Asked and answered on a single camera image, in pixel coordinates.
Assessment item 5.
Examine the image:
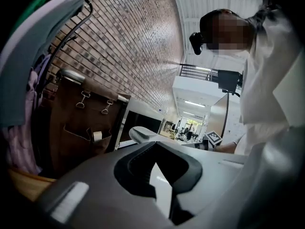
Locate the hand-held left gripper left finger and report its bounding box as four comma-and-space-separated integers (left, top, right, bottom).
35, 141, 172, 229

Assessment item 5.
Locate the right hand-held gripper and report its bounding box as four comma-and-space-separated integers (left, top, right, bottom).
194, 130, 224, 152

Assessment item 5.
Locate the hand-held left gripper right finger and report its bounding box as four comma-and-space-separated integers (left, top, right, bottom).
156, 141, 248, 229

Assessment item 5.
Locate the person's right forearm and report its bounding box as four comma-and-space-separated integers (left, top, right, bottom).
214, 141, 242, 155

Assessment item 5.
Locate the brown partition panel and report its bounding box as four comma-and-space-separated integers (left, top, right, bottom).
206, 93, 230, 143

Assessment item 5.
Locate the black tripod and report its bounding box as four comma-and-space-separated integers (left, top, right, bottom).
220, 89, 240, 138

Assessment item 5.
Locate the long ceiling light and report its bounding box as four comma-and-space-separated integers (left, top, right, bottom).
184, 100, 206, 108

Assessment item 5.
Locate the black balcony railing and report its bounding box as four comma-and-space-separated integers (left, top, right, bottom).
179, 63, 219, 82

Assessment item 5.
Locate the wooden trolley platform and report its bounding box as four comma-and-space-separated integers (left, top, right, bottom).
8, 167, 57, 201

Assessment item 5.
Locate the person's white shirt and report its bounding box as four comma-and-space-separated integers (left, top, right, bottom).
234, 8, 305, 157

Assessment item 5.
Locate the metal clip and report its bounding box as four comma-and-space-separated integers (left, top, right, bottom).
75, 91, 92, 110
101, 99, 115, 115

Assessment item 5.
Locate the person's head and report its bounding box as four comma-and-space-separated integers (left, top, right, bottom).
199, 8, 257, 53

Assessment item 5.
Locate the grey blue garment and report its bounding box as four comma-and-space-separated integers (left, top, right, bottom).
0, 0, 86, 129

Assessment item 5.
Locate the black clothes rack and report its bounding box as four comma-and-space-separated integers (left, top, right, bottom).
37, 0, 93, 104

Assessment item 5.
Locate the white garment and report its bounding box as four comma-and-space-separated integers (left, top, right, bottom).
4, 0, 78, 57

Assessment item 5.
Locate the black box camera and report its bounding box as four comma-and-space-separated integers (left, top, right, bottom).
217, 69, 244, 96

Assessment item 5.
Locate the black head-worn camera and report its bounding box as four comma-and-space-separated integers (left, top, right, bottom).
189, 31, 204, 56

